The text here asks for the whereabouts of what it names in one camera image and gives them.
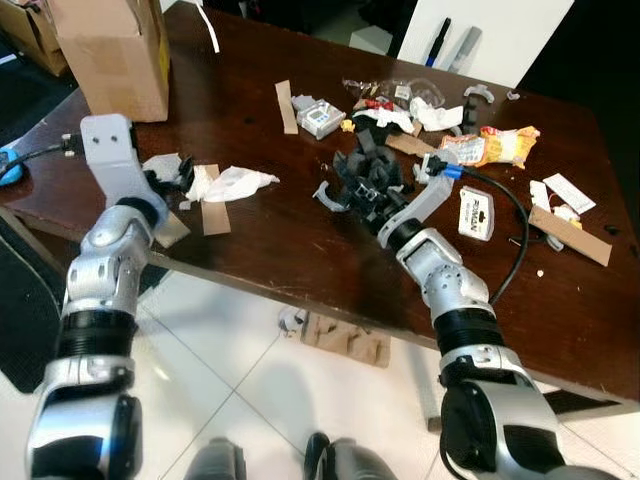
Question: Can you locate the red and white wrapper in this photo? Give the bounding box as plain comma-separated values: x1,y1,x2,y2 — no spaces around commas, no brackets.
350,97,416,136

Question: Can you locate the brown cardboard scrap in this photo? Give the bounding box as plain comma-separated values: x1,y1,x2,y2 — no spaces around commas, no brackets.
385,132,438,158

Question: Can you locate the grey curved plastic piece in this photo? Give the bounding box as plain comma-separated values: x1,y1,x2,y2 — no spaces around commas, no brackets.
313,180,348,214

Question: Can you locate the small cardboard piece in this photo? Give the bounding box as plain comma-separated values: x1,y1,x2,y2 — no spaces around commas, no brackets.
152,208,193,249

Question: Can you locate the crumpled white tissue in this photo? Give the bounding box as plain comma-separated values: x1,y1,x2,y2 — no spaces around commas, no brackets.
188,165,281,205

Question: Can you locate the small grey white box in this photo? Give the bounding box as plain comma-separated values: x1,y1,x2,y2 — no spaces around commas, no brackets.
292,96,347,141

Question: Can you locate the short cardboard strip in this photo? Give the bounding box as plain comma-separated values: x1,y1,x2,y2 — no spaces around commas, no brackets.
200,164,232,237

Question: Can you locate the crumpled white paper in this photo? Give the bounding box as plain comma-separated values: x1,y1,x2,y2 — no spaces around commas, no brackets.
410,97,464,132

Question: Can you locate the clear plastic wrap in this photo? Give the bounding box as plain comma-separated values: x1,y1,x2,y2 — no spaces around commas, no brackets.
343,77,448,109

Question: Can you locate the narrow cardboard strip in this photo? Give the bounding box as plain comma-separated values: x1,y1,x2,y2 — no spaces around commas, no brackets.
274,80,300,136

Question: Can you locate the dark brown wooden table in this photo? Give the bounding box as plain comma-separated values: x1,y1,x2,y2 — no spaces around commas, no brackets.
0,0,640,403

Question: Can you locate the white power adapter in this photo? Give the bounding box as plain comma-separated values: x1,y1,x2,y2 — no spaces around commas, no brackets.
457,185,497,242

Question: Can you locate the small white background box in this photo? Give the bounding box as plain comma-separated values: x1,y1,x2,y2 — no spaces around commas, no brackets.
347,24,394,57

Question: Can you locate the grey plastic clip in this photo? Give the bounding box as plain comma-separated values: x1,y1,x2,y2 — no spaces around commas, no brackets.
460,85,497,136

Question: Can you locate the black marker pen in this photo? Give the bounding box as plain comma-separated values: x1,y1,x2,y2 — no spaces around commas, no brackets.
427,17,453,68

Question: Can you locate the orange snack bag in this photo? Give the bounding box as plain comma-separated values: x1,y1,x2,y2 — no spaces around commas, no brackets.
438,125,542,170

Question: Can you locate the large cardboard box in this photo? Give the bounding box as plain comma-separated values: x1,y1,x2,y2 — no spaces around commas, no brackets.
48,0,171,123

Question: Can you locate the grey marker pen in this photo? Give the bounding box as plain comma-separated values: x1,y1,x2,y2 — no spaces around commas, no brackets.
448,26,483,75

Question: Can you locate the notched cardboard piece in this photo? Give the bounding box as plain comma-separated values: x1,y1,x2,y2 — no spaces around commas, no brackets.
300,311,393,369

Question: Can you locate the blue round object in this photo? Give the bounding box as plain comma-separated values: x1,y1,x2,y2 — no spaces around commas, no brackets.
0,147,33,187

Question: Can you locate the small white black scrap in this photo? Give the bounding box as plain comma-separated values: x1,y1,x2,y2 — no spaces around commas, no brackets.
277,306,308,337

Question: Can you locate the small white card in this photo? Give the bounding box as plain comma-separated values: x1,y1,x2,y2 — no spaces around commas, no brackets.
527,180,554,212

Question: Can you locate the white board panel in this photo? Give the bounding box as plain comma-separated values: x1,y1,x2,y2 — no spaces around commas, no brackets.
397,0,576,90

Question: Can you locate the yellow white wrapper bit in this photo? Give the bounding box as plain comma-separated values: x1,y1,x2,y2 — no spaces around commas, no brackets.
550,203,584,226

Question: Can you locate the large white card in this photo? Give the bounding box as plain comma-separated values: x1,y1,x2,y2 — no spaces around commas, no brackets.
542,172,598,215

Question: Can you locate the open cardboard box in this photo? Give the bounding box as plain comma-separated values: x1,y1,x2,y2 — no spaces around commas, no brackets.
0,0,69,77

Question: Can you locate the long cardboard strip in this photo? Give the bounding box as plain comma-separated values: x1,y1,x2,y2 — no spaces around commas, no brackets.
527,205,614,267

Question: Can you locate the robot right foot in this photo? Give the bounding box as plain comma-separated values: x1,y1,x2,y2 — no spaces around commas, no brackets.
303,432,401,480

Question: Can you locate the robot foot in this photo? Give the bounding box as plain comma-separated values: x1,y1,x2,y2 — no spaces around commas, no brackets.
303,432,401,480
183,438,248,480

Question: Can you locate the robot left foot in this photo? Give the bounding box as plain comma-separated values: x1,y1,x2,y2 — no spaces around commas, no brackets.
183,438,248,480

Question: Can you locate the black floor grille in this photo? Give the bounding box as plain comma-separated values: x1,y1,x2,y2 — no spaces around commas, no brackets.
540,388,623,417

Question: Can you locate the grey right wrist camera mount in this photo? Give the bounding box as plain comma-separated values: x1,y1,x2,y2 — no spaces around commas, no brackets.
378,170,458,246

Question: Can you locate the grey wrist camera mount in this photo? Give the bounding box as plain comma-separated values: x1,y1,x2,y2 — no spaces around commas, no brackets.
378,170,458,246
80,113,169,213

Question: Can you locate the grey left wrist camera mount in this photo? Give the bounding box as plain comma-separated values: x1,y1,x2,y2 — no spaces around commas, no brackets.
80,113,169,213

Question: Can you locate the black cable with blue plug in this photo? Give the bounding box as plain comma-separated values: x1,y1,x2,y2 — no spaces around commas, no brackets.
430,160,531,306

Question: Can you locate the thin black cable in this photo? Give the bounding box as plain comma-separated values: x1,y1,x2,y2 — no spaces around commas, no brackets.
15,138,83,166

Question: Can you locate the white plastic strap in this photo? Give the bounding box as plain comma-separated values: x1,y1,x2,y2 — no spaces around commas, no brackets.
193,3,222,54

